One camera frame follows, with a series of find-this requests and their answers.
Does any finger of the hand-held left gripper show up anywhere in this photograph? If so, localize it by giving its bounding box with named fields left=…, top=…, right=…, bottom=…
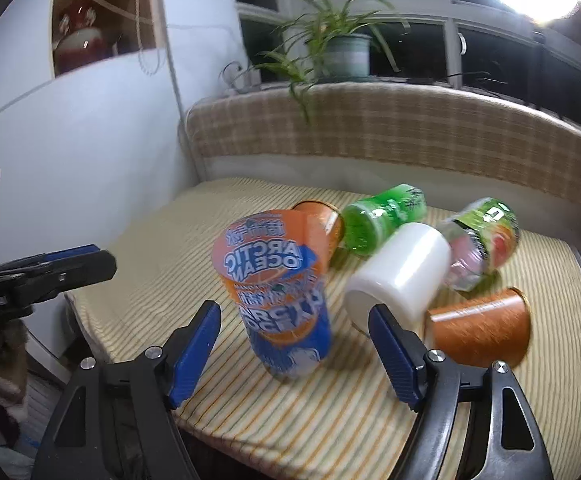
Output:
left=0, top=296, right=35, bottom=322
left=0, top=244, right=118, bottom=306

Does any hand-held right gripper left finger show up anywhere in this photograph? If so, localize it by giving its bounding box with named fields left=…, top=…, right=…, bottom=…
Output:
left=33, top=300, right=222, bottom=480

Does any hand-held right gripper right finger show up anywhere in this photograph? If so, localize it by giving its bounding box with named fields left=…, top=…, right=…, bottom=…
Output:
left=368, top=303, right=554, bottom=480

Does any orange and blue printed cup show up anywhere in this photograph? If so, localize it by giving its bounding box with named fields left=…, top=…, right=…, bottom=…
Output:
left=212, top=208, right=333, bottom=380

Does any white cup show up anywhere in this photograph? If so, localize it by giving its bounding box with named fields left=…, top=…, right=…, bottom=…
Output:
left=344, top=222, right=453, bottom=337

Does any green translucent cup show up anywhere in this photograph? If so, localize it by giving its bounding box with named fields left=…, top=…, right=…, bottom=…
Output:
left=341, top=183, right=427, bottom=257

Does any green and pink printed cup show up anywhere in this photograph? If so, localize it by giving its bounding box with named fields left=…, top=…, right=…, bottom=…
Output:
left=438, top=197, right=521, bottom=292

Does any yellow striped blanket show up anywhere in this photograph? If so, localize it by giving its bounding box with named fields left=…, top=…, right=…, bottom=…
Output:
left=65, top=177, right=581, bottom=480

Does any red and white vase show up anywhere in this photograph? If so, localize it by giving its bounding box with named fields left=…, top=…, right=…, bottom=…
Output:
left=53, top=0, right=109, bottom=76

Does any beige checked sofa cushion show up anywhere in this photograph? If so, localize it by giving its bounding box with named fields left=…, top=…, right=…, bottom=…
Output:
left=185, top=82, right=581, bottom=221

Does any potted spider plant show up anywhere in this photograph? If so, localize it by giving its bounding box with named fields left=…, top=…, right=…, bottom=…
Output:
left=220, top=0, right=412, bottom=122

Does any white beaded cord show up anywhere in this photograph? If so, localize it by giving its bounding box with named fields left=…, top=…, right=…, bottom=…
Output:
left=65, top=0, right=164, bottom=74

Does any wooden wall niche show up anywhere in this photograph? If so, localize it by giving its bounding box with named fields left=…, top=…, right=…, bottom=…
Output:
left=50, top=0, right=167, bottom=79

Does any white window frame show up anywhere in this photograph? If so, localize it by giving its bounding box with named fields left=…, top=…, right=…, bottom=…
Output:
left=234, top=0, right=581, bottom=133

